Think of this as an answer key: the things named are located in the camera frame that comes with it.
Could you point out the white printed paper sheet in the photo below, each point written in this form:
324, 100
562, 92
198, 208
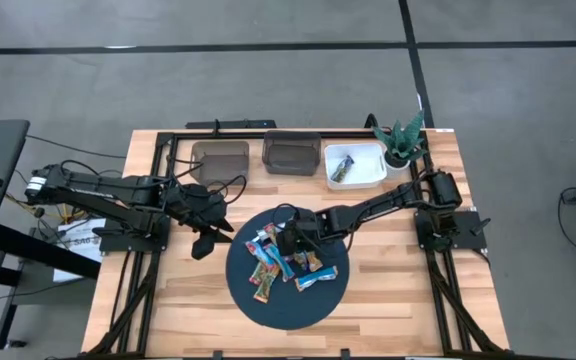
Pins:
78, 245

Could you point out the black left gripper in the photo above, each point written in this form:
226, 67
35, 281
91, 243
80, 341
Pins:
198, 205

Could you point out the white plant pot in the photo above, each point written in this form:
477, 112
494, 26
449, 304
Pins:
398, 167

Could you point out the dark grey plastic bin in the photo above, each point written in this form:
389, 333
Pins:
291, 155

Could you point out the brown translucent plastic bin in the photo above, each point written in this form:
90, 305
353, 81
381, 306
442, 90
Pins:
220, 167

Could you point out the white plastic bin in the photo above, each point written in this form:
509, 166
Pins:
368, 167

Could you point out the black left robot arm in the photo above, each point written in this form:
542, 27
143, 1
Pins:
103, 192

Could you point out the black curved bracket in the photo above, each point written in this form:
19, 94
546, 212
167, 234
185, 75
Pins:
370, 121

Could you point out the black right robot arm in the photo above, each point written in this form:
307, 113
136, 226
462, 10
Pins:
383, 200

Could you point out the round dark blue mat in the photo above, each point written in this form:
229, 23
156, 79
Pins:
293, 310

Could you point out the purple wrapper granola bar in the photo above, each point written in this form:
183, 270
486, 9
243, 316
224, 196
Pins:
343, 169
300, 260

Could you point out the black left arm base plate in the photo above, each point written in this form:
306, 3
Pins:
118, 242

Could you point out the black table clamp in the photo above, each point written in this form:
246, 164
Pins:
345, 354
216, 355

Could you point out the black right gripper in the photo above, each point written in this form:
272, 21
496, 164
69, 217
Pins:
305, 225

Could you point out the green spiky plant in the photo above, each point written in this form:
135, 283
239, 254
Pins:
400, 137

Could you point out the black bar with blue light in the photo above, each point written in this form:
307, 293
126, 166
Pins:
238, 124

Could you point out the black aluminium table frame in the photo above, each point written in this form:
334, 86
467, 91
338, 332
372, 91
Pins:
248, 135

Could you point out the black desk leg frame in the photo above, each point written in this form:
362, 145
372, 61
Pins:
43, 250

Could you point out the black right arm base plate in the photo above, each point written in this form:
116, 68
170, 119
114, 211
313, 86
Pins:
468, 235

